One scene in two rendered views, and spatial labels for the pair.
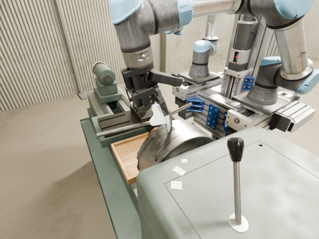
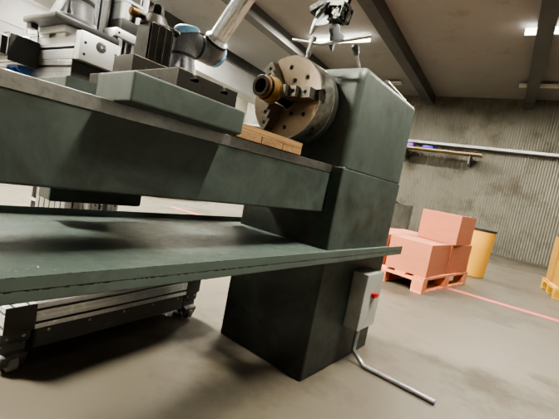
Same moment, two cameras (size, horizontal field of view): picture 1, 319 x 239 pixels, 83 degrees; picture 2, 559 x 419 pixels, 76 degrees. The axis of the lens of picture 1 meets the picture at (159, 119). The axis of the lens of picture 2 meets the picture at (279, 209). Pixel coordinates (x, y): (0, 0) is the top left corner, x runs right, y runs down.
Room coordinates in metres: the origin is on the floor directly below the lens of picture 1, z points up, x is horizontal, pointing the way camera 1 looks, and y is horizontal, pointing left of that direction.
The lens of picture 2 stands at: (1.09, 1.25, 0.77)
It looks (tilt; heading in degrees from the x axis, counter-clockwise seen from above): 5 degrees down; 246
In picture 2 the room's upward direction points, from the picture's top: 11 degrees clockwise
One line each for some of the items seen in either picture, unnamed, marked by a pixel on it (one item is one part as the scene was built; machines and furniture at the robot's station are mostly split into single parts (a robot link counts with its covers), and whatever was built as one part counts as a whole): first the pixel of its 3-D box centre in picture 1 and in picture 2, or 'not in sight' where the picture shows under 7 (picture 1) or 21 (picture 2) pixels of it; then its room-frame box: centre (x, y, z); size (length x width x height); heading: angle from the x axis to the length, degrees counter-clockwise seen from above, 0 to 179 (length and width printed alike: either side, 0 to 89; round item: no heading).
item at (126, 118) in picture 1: (132, 119); (157, 91); (1.04, 0.18, 0.95); 0.43 x 0.18 x 0.04; 118
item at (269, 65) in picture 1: (272, 70); (186, 41); (0.92, -0.58, 1.33); 0.13 x 0.12 x 0.14; 25
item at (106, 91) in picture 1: (105, 81); not in sight; (1.60, 0.50, 1.01); 0.30 x 0.20 x 0.29; 28
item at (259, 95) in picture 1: (264, 90); (180, 65); (0.92, -0.58, 1.21); 0.15 x 0.15 x 0.10
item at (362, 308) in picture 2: not in sight; (395, 332); (-0.07, 0.09, 0.22); 0.42 x 0.18 x 0.44; 118
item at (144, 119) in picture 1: (142, 112); (156, 76); (1.05, 0.11, 1.00); 0.20 x 0.10 x 0.05; 28
